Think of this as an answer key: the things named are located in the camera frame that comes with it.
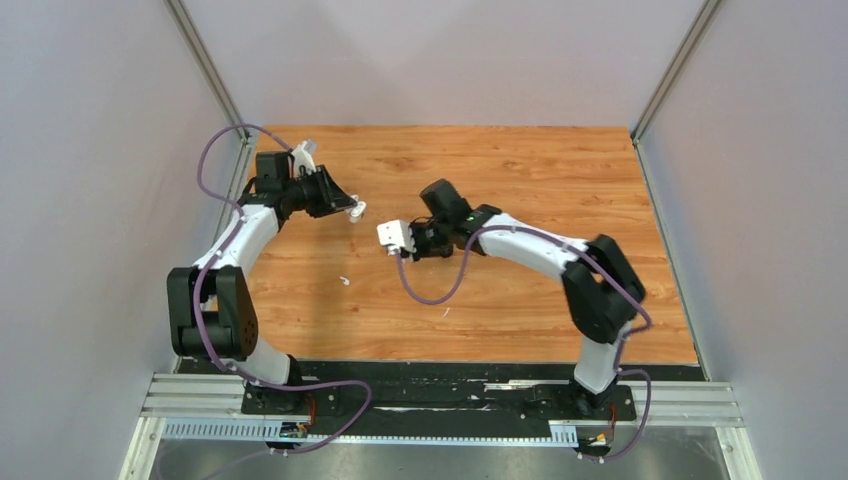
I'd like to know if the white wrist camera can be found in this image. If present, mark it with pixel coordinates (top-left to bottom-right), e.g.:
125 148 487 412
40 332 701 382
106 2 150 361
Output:
291 139 317 178
376 219 416 256

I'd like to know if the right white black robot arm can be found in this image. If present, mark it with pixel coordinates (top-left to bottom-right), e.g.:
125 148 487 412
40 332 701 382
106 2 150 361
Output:
399 179 646 418

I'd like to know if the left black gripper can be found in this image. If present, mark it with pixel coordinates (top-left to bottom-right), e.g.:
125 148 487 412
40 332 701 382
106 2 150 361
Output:
283 165 358 219

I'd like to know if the white slotted cable duct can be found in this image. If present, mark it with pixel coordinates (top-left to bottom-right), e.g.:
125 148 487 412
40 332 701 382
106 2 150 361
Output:
161 419 579 447

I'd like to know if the white earbud charging case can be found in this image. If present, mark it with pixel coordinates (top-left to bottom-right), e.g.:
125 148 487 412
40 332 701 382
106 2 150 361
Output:
347 195 367 223

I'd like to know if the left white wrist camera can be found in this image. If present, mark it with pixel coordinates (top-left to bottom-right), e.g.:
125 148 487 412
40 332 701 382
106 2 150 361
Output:
291 139 317 178

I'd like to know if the left aluminium frame post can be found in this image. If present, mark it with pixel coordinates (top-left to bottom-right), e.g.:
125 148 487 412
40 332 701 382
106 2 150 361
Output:
164 0 252 140

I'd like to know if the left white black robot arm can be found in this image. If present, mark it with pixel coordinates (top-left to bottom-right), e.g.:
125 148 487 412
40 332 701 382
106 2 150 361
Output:
166 144 367 413

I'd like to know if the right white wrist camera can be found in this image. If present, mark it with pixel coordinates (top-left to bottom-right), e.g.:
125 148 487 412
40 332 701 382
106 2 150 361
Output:
376 219 416 256

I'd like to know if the right aluminium frame post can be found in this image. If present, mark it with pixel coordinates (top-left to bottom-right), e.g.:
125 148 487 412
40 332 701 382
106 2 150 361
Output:
630 0 725 146

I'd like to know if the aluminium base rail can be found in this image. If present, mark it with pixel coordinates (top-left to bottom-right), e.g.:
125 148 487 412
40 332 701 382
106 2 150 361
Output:
141 374 744 427

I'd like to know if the aluminium frame post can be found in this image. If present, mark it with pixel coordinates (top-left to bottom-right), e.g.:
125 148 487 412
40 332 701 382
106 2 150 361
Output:
630 0 725 146
164 0 252 140

